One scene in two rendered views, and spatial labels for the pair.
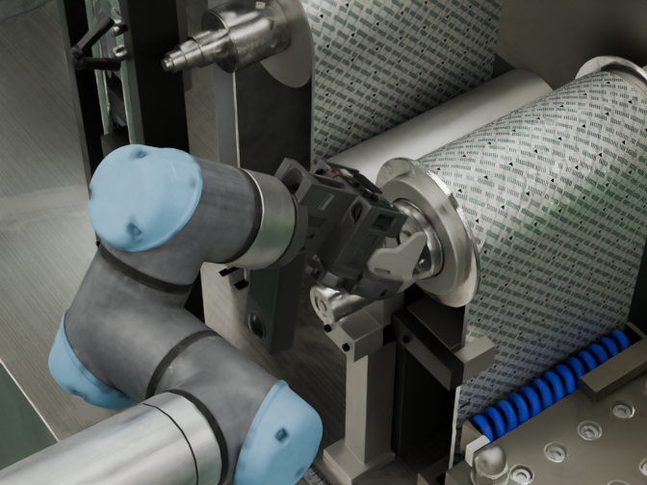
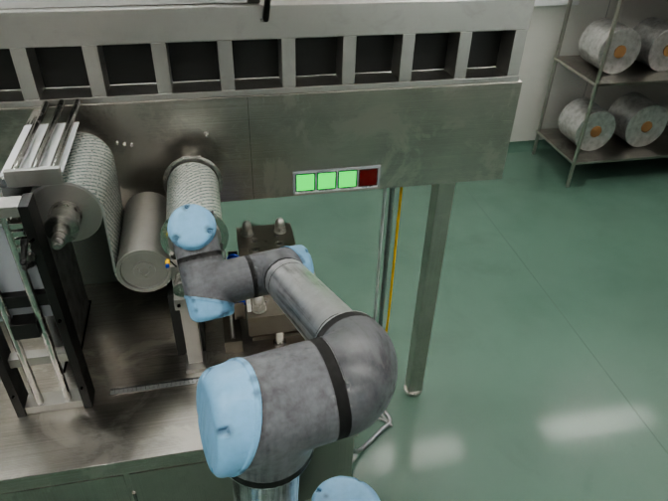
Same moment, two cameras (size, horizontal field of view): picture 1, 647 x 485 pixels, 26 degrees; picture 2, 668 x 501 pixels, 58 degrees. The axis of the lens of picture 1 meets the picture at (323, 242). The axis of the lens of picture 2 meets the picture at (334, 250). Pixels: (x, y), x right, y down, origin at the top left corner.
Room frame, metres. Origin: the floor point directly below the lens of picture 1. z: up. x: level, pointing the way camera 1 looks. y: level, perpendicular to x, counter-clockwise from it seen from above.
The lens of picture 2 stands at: (0.19, 0.78, 2.01)
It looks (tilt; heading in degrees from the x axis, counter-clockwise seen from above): 36 degrees down; 293
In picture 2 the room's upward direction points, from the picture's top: 2 degrees clockwise
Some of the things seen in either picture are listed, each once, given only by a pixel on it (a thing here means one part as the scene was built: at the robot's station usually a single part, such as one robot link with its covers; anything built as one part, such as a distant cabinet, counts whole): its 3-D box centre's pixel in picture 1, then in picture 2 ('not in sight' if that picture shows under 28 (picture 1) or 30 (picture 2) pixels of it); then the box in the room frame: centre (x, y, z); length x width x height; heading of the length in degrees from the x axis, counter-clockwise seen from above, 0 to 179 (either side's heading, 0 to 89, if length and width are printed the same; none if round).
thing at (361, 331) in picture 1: (359, 369); (189, 318); (0.90, -0.04, 1.05); 0.06 x 0.05 x 0.31; 126
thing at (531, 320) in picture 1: (552, 316); not in sight; (0.92, -0.23, 1.11); 0.23 x 0.01 x 0.18; 126
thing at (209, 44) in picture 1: (192, 54); (59, 238); (1.05, 0.12, 1.33); 0.06 x 0.03 x 0.03; 126
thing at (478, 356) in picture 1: (474, 359); not in sight; (0.84, -0.14, 1.13); 0.04 x 0.02 x 0.03; 126
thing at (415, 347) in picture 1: (441, 340); not in sight; (0.87, -0.11, 1.13); 0.09 x 0.06 x 0.03; 36
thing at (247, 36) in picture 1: (245, 31); (64, 222); (1.08, 0.08, 1.33); 0.06 x 0.06 x 0.06; 36
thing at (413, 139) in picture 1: (441, 168); (146, 240); (1.06, -0.12, 1.17); 0.26 x 0.12 x 0.12; 126
